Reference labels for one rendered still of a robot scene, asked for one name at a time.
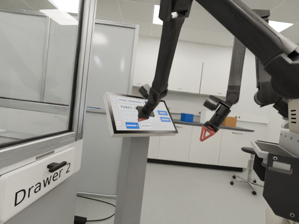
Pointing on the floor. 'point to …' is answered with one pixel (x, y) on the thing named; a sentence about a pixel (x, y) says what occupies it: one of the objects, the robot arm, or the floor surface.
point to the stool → (248, 171)
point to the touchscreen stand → (131, 180)
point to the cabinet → (51, 206)
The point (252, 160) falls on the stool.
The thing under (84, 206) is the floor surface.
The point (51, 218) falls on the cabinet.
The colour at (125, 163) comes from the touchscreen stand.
